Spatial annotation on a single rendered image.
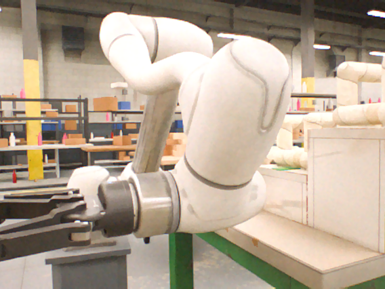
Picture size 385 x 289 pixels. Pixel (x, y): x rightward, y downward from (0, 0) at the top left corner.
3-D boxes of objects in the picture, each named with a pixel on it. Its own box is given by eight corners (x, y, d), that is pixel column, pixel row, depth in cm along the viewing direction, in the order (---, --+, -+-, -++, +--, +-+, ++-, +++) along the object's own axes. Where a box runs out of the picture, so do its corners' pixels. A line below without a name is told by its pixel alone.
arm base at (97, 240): (55, 236, 125) (54, 222, 125) (113, 230, 132) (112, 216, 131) (49, 253, 108) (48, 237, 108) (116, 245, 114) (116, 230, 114)
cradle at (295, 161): (308, 169, 59) (308, 152, 59) (269, 164, 70) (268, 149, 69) (321, 168, 61) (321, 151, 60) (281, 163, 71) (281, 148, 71)
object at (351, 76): (348, 127, 52) (348, 69, 52) (332, 127, 55) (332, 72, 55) (361, 127, 54) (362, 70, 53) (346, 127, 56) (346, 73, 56)
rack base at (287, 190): (309, 226, 56) (309, 174, 56) (253, 207, 71) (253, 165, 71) (407, 207, 68) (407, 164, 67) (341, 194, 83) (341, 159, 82)
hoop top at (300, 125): (283, 129, 67) (283, 114, 67) (273, 129, 70) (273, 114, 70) (352, 127, 75) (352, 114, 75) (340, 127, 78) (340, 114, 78)
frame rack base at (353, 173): (389, 256, 43) (391, 127, 42) (306, 226, 57) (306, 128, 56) (494, 226, 54) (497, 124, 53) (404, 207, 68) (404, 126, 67)
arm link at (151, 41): (109, 24, 74) (164, 32, 81) (95, -3, 86) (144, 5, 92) (103, 74, 82) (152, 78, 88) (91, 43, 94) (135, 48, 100)
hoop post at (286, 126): (283, 167, 67) (283, 122, 67) (274, 165, 70) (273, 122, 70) (295, 166, 69) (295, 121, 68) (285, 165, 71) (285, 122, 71)
